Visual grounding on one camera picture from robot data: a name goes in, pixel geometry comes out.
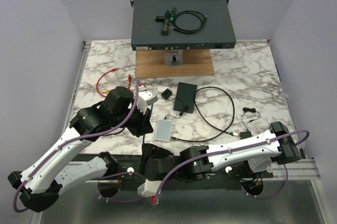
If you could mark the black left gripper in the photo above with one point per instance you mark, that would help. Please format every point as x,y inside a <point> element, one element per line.
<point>145,125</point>

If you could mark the black network switch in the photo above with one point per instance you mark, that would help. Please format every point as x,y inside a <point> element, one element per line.
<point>185,96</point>

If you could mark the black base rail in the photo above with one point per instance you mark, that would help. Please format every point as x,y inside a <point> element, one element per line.
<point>220,179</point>

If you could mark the grey rack unit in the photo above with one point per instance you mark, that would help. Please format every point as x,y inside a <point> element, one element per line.
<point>198,24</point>

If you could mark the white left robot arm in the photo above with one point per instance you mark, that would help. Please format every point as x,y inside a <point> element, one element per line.
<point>39,186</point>

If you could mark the black power adapter with cable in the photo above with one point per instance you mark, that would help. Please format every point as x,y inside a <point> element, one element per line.
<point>166,95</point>

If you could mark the small black power adapter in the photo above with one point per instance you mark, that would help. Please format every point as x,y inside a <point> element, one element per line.
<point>247,133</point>

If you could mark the white grey small switch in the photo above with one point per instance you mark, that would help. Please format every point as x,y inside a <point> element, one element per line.
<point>163,130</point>

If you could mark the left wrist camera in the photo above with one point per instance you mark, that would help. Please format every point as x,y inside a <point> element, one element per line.
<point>145,99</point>

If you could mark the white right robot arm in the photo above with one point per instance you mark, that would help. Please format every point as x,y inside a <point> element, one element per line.
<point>273,145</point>

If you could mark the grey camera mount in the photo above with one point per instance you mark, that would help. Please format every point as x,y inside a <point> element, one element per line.
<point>174,57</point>

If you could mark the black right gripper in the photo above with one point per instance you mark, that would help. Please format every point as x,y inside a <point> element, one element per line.
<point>150,152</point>

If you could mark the wooden board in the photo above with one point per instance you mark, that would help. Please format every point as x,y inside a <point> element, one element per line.
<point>151,64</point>

